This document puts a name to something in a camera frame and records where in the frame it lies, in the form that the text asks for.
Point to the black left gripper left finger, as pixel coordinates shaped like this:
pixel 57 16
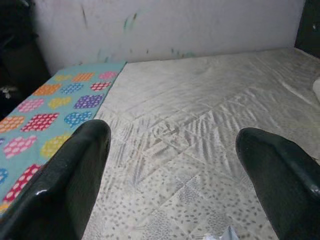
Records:
pixel 55 190

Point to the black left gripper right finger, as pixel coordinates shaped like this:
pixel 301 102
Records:
pixel 285 190

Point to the silver wrapper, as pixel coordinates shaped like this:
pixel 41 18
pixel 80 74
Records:
pixel 225 235

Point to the white pillow with lettering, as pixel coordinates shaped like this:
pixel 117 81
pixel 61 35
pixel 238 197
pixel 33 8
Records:
pixel 317 88

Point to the teal blanket with coloured shapes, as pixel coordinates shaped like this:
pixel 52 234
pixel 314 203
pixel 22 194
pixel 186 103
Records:
pixel 50 105

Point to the white quilted mattress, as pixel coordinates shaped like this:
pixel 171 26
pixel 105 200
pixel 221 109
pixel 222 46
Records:
pixel 190 105

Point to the black tufted headboard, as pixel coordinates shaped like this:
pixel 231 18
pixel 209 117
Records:
pixel 308 25

